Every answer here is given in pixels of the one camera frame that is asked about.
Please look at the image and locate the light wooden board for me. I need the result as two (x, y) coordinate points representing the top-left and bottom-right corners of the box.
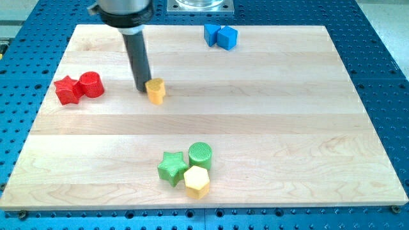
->
(1, 24), (408, 211)

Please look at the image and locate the green star block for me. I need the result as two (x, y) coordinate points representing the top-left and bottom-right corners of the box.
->
(157, 151), (189, 187)

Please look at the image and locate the yellow hexagon block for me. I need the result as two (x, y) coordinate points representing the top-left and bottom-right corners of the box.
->
(183, 165), (210, 199)

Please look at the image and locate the yellow heart block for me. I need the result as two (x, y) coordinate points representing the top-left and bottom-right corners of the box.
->
(145, 78), (166, 105)

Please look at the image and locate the red cylinder block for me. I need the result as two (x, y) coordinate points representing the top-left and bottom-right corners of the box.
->
(79, 72), (105, 98)

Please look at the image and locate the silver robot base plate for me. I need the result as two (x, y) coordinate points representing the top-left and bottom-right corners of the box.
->
(166, 0), (235, 15)

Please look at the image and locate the green cylinder block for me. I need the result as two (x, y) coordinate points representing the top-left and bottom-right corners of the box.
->
(188, 142), (213, 170)

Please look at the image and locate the red star block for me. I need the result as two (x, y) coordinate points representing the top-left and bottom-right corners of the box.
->
(54, 75), (84, 105)

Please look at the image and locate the blue perforated metal table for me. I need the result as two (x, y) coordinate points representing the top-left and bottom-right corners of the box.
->
(1, 1), (408, 229)

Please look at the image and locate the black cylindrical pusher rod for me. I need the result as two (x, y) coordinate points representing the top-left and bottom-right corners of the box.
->
(123, 31), (151, 93)

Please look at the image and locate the blue cube block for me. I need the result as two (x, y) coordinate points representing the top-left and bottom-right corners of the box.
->
(217, 26), (238, 50)

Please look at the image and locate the blue triangle block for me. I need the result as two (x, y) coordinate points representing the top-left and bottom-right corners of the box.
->
(203, 24), (221, 47)

